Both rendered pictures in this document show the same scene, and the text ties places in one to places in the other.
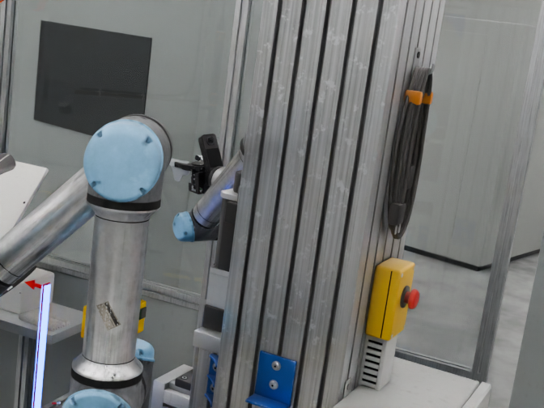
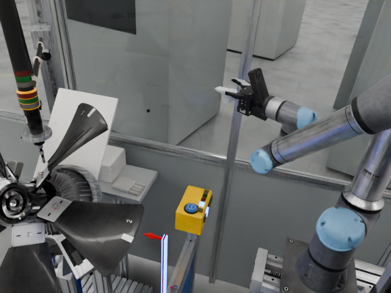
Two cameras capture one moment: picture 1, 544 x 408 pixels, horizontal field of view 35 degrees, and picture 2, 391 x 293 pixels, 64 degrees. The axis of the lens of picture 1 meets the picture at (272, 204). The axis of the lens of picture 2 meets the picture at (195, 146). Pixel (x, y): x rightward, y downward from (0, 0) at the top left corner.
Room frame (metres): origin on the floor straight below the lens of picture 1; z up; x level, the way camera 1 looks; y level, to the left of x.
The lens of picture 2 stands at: (1.37, 0.53, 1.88)
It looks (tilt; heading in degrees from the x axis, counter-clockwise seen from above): 33 degrees down; 351
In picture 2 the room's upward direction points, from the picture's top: 4 degrees clockwise
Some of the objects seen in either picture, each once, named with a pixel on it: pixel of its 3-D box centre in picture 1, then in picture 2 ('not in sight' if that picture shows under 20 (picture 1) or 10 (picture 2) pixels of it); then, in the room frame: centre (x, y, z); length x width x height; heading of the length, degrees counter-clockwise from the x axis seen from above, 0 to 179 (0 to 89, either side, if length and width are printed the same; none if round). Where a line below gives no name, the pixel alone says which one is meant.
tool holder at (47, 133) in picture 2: not in sight; (33, 117); (2.10, 0.83, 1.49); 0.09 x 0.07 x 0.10; 13
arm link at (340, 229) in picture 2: not in sight; (337, 235); (1.92, 0.01, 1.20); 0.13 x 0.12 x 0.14; 129
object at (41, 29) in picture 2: not in sight; (42, 36); (2.70, 0.97, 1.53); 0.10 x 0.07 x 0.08; 13
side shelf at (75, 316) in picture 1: (29, 316); (116, 179); (2.64, 0.73, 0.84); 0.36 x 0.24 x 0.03; 68
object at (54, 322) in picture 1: (44, 320); (128, 186); (2.56, 0.66, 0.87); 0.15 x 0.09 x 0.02; 62
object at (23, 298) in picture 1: (18, 287); (104, 162); (2.70, 0.79, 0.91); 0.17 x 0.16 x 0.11; 158
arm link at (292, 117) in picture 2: not in sight; (296, 118); (2.21, 0.08, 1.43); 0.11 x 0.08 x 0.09; 39
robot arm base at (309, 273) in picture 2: not in sight; (324, 263); (1.92, 0.02, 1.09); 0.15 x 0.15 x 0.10
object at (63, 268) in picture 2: not in sight; (61, 263); (2.10, 0.86, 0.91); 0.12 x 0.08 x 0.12; 158
